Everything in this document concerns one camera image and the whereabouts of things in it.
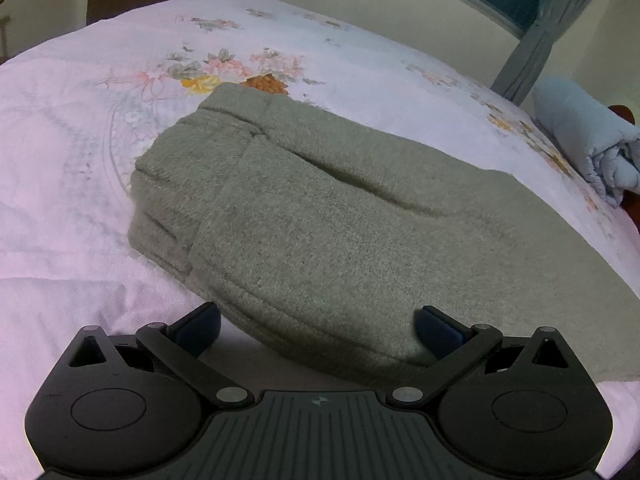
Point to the grey curtain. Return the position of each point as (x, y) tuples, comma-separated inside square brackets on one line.
[(545, 30)]

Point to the red-brown arched headboard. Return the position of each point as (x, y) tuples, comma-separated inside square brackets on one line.
[(625, 112)]

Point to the rolled light blue quilt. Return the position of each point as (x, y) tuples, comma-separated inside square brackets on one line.
[(585, 130)]

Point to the grey-green towel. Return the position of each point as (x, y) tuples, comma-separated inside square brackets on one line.
[(325, 220)]

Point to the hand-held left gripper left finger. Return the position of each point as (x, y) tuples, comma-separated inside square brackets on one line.
[(200, 327)]

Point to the pink floral bed sheet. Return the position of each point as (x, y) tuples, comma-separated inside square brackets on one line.
[(65, 150)]

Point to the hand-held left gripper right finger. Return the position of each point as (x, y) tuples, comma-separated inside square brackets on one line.
[(437, 332)]

